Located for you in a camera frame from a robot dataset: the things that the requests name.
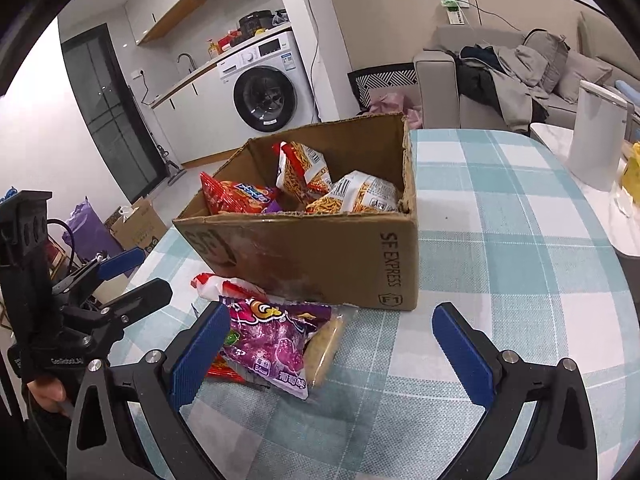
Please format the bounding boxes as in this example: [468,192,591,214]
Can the red white snack bag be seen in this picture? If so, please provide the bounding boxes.
[191,272,268,389]

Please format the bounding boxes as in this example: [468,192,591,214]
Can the red orange chip bag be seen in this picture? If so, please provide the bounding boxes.
[200,172,280,214]

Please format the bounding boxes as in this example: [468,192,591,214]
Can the purple grape candy bag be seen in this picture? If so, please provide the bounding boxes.
[221,297,332,400]

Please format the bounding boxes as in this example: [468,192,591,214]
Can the white noodle snack bag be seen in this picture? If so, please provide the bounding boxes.
[305,170,399,214]

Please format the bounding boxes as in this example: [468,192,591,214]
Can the left hand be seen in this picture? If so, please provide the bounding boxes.
[27,376,73,416]

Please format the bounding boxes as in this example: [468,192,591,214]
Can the purple bag on floor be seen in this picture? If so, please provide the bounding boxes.
[62,198,122,261]

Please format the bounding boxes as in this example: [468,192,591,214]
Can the small cardboard box on floor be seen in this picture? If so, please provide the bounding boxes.
[105,197,167,254]

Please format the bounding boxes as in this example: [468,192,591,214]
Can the black glass door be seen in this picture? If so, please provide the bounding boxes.
[61,24,168,203]

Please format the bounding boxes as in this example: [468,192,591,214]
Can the round biscuit pack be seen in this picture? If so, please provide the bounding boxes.
[304,311,346,389]

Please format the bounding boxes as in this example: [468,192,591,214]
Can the teal plaid tablecloth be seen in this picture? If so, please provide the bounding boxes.
[111,117,639,479]

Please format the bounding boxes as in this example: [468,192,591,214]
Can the brown cardboard SF box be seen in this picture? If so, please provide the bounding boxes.
[174,113,419,311]

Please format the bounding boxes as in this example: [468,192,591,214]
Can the white washing machine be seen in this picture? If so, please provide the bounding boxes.
[216,29,318,138]

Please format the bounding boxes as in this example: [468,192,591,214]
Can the yellow plastic bag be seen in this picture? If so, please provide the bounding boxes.
[620,142,640,205]

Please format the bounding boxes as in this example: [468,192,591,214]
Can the white cylindrical appliance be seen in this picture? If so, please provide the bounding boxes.
[566,80,634,192]

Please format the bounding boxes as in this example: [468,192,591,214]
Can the black white patterned chair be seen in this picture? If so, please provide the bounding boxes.
[347,63,420,112]

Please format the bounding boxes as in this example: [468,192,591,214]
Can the pink cloth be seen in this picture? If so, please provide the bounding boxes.
[368,92,423,129]

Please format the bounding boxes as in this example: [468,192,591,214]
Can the grey clothes pile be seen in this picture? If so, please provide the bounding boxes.
[454,28,570,132]

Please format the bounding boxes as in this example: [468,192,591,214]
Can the grey sofa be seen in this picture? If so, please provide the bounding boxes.
[413,11,639,133]

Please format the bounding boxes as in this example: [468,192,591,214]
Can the wall power strip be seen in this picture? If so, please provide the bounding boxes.
[440,0,470,25]

